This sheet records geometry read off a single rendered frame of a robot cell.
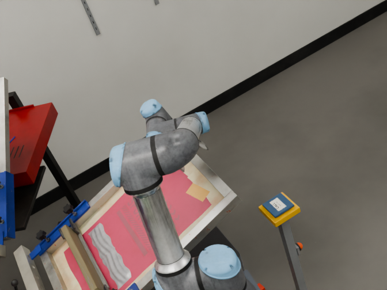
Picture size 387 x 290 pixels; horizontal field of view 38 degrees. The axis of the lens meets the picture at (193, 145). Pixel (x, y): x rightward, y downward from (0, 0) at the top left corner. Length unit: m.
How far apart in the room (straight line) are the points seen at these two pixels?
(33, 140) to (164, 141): 1.75
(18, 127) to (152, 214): 1.88
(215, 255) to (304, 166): 2.35
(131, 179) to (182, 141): 0.17
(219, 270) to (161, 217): 0.23
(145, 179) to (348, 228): 2.20
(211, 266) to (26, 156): 1.65
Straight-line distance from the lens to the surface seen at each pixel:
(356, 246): 3.51
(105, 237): 2.38
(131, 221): 2.34
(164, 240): 1.68
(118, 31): 4.15
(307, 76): 4.86
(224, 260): 1.73
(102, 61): 4.18
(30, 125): 3.36
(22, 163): 3.10
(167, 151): 1.53
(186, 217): 2.17
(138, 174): 1.56
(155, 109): 2.00
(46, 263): 2.52
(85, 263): 2.25
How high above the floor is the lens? 2.74
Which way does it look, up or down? 38 degrees down
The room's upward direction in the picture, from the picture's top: 21 degrees counter-clockwise
